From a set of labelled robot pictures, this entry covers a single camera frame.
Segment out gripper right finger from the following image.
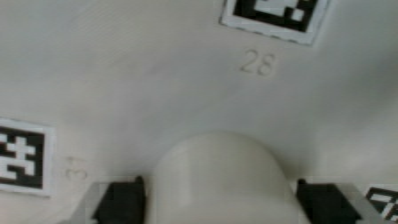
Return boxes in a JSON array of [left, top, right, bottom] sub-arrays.
[[293, 178, 387, 224]]

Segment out white round table top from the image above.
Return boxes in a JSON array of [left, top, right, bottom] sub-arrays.
[[0, 0, 398, 224]]

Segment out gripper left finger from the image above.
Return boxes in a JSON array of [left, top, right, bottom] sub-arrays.
[[67, 175, 147, 224]]

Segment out white cylindrical table leg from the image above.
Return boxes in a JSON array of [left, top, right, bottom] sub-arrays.
[[146, 131, 311, 224]]

